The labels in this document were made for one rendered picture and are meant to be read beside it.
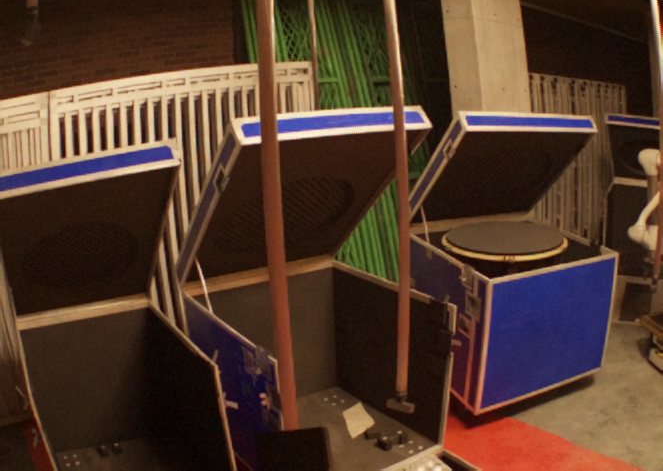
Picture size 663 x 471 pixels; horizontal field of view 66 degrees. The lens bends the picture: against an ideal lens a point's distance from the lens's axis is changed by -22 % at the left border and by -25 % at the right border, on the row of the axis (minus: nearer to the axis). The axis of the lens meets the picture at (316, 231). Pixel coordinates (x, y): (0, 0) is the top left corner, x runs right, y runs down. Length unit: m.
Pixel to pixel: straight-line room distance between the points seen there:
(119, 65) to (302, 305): 2.62
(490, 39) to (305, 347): 2.53
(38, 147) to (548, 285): 3.06
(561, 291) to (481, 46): 1.92
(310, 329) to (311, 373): 0.28
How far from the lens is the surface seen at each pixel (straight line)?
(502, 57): 4.66
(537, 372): 3.55
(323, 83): 5.50
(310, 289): 3.46
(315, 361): 3.62
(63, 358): 3.06
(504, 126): 3.31
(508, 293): 3.19
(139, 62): 5.14
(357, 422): 3.36
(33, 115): 3.76
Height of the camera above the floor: 1.92
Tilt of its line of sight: 13 degrees down
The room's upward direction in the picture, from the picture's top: 3 degrees counter-clockwise
